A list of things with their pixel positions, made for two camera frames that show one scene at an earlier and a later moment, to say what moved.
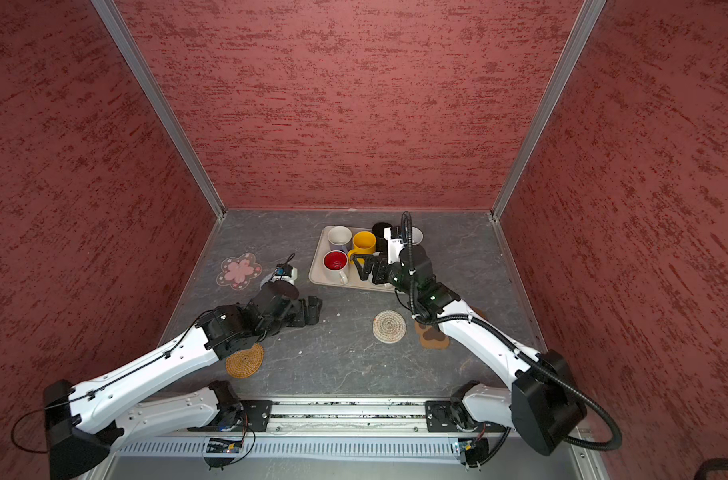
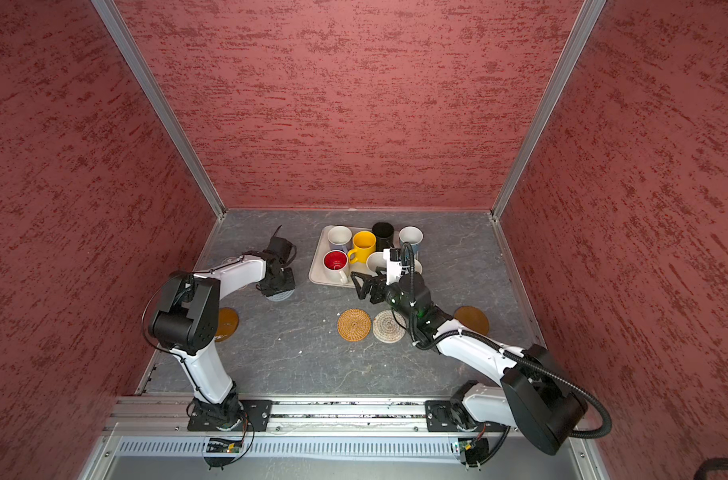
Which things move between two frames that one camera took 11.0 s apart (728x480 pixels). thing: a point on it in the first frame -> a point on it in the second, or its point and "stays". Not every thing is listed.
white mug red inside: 335,264 stays
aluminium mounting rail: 347,417 stays
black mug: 378,232 stays
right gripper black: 372,260 -> 378,282
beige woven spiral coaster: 389,326 stays
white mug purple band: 339,238 stays
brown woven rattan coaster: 245,364 -> 354,325
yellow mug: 364,243 stays
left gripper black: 302,312 -> 289,284
